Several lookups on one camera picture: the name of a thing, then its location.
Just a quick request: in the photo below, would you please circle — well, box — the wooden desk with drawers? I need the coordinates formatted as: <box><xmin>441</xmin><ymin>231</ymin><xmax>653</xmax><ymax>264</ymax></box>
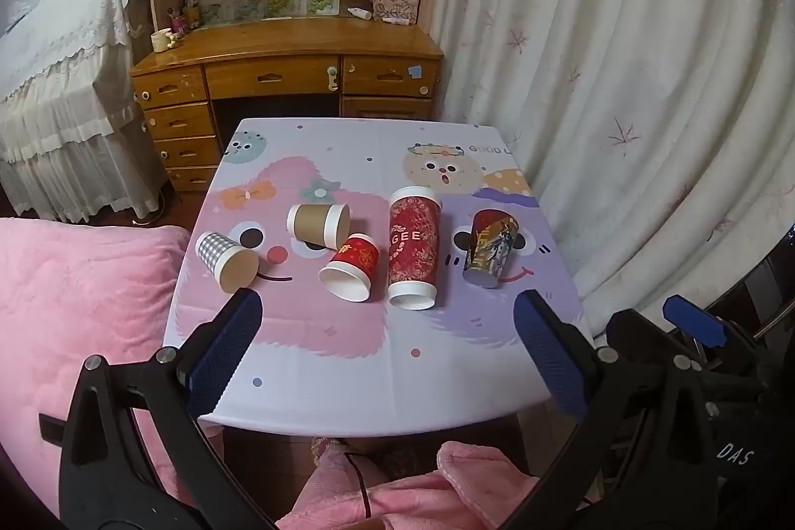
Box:
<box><xmin>130</xmin><ymin>17</ymin><xmax>445</xmax><ymax>192</ymax></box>

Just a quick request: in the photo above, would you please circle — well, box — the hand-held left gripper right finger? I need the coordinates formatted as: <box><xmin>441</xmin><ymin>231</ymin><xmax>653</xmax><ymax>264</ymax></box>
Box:
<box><xmin>500</xmin><ymin>289</ymin><xmax>726</xmax><ymax>530</ymax></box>

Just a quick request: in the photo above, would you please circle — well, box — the white leaf print curtain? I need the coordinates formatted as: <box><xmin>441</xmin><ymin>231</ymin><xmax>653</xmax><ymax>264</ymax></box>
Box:
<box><xmin>428</xmin><ymin>0</ymin><xmax>795</xmax><ymax>338</ymax></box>

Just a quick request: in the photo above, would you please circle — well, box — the cardboard box with letters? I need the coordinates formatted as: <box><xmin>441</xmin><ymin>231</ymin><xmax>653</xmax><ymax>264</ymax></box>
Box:
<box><xmin>371</xmin><ymin>0</ymin><xmax>421</xmax><ymax>23</ymax></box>

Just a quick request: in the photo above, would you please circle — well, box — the tall red paper cup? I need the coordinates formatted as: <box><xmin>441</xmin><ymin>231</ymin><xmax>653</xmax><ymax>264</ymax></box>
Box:
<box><xmin>388</xmin><ymin>186</ymin><xmax>442</xmax><ymax>311</ymax></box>

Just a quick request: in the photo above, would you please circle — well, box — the brown paper cup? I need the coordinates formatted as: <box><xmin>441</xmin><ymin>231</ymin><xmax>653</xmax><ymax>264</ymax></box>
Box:
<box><xmin>286</xmin><ymin>203</ymin><xmax>352</xmax><ymax>250</ymax></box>

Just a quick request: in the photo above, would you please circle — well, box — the dark printed paper cup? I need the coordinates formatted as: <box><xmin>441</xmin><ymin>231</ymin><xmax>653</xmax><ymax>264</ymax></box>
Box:
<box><xmin>462</xmin><ymin>208</ymin><xmax>519</xmax><ymax>289</ymax></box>

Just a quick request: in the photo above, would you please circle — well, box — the white lace bed cover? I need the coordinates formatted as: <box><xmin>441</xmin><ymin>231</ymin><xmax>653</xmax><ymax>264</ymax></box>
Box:
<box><xmin>0</xmin><ymin>0</ymin><xmax>165</xmax><ymax>224</ymax></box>

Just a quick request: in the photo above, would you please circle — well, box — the small red paper cup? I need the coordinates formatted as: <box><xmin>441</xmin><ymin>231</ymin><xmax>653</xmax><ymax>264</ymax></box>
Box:
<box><xmin>318</xmin><ymin>233</ymin><xmax>380</xmax><ymax>303</ymax></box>

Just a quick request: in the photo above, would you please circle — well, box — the pink fleece blanket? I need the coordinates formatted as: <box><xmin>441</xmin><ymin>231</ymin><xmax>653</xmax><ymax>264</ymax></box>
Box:
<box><xmin>0</xmin><ymin>218</ymin><xmax>226</xmax><ymax>509</ymax></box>

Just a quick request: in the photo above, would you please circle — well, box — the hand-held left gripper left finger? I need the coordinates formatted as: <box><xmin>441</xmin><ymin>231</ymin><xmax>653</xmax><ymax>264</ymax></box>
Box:
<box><xmin>38</xmin><ymin>288</ymin><xmax>278</xmax><ymax>530</ymax></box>

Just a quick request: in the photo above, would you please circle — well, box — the landscape picture strip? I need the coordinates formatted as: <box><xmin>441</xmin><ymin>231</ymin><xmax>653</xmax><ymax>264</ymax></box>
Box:
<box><xmin>199</xmin><ymin>0</ymin><xmax>341</xmax><ymax>23</ymax></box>

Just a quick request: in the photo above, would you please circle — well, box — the pink fleece clothing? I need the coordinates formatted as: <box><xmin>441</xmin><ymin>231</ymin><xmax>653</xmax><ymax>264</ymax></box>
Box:
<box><xmin>273</xmin><ymin>440</ymin><xmax>541</xmax><ymax>530</ymax></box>

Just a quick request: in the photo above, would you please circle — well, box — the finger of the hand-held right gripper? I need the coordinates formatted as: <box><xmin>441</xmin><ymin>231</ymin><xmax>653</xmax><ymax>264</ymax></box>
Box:
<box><xmin>661</xmin><ymin>294</ymin><xmax>755</xmax><ymax>376</ymax></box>
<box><xmin>605</xmin><ymin>309</ymin><xmax>684</xmax><ymax>377</ymax></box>

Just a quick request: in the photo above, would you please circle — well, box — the grey checkered paper cup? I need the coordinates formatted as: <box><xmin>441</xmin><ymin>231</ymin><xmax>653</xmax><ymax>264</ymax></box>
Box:
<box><xmin>195</xmin><ymin>231</ymin><xmax>260</xmax><ymax>294</ymax></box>

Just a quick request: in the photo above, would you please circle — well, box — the pen holder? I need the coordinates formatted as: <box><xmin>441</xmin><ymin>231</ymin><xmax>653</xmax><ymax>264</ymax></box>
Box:
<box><xmin>167</xmin><ymin>0</ymin><xmax>201</xmax><ymax>34</ymax></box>

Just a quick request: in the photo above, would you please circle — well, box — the cartoon printed tablecloth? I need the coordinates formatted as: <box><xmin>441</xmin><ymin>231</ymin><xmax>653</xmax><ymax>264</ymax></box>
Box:
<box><xmin>162</xmin><ymin>118</ymin><xmax>591</xmax><ymax>438</ymax></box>

